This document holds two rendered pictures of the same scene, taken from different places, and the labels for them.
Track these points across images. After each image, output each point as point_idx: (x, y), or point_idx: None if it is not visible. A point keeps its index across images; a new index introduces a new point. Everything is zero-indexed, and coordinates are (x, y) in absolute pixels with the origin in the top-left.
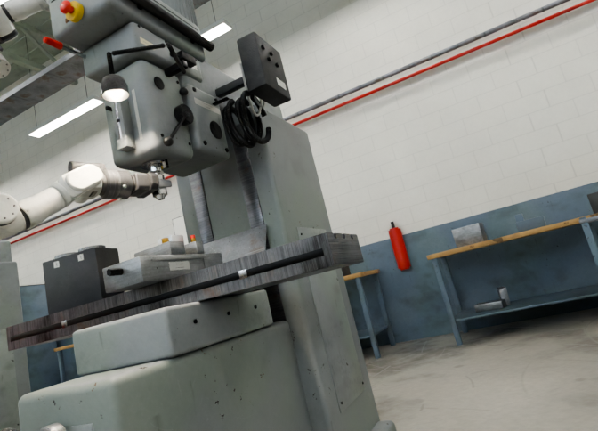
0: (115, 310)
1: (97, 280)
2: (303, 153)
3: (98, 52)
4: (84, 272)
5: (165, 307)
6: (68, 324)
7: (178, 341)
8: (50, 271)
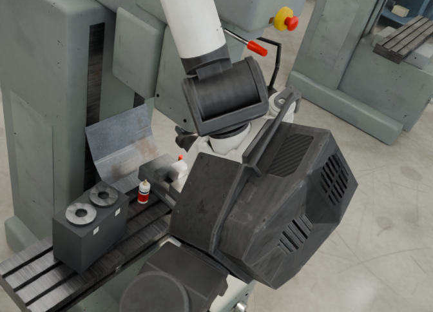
0: (166, 235)
1: (125, 220)
2: None
3: (237, 30)
4: (117, 222)
5: None
6: (123, 266)
7: None
8: (89, 239)
